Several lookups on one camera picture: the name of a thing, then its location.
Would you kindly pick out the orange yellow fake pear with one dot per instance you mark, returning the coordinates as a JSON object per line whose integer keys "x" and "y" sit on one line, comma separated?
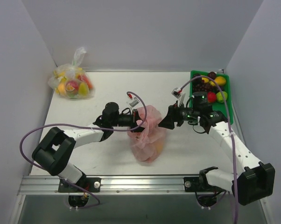
{"x": 219, "y": 80}

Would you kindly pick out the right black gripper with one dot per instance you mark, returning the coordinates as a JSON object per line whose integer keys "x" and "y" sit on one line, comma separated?
{"x": 173, "y": 115}

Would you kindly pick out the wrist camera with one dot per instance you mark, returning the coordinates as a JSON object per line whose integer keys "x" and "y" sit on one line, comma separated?
{"x": 132, "y": 103}
{"x": 178, "y": 93}

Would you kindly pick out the green plastic tray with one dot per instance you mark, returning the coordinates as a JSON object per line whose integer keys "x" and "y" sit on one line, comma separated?
{"x": 227, "y": 88}

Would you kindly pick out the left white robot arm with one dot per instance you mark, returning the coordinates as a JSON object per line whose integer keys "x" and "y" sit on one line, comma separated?
{"x": 54, "y": 151}

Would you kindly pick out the red fake pomegranate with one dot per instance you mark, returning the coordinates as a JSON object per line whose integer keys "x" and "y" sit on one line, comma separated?
{"x": 212, "y": 98}

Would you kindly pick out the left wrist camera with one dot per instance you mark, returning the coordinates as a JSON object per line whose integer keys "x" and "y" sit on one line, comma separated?
{"x": 132, "y": 103}

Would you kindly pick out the clear bag of fruits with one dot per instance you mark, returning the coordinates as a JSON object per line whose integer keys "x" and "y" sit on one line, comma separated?
{"x": 70, "y": 80}

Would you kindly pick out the dark fake grapes bunch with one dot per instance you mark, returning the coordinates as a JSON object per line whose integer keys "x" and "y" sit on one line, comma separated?
{"x": 202, "y": 86}

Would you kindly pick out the yellow fake mango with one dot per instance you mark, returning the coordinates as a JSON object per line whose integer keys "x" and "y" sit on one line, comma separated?
{"x": 205, "y": 80}

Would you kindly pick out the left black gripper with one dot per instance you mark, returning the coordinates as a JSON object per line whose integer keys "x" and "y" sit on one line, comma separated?
{"x": 135, "y": 121}

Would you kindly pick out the green fake custard apple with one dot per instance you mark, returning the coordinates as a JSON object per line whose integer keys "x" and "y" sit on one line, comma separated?
{"x": 222, "y": 96}

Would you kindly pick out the dark purple fake plum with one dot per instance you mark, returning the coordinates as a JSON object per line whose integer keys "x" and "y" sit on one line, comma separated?
{"x": 212, "y": 75}

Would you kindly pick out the pink plastic bag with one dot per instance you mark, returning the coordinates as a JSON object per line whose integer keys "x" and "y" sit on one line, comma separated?
{"x": 148, "y": 145}

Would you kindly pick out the aluminium front rail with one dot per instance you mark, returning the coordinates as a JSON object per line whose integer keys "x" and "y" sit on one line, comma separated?
{"x": 140, "y": 184}

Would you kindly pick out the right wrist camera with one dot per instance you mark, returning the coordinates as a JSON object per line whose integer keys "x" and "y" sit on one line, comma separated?
{"x": 178, "y": 93}

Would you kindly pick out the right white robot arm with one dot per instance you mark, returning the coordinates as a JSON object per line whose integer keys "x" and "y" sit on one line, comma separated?
{"x": 251, "y": 179}

